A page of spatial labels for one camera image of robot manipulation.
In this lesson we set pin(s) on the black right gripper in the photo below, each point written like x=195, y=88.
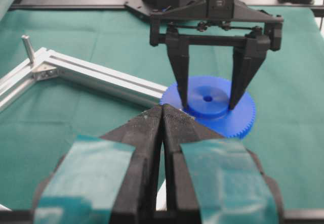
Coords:
x=247, y=59

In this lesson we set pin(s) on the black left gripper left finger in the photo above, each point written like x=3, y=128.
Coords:
x=110, y=179

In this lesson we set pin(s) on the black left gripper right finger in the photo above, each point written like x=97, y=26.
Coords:
x=211, y=179

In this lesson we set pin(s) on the blue plastic gear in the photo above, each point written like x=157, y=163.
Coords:
x=208, y=102

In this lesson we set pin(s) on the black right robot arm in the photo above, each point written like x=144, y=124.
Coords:
x=231, y=41

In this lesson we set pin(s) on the upright steel shaft top corner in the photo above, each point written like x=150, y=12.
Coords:
x=28, y=47

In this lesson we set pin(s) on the square aluminium extrusion frame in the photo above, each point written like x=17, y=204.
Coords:
x=51, y=64

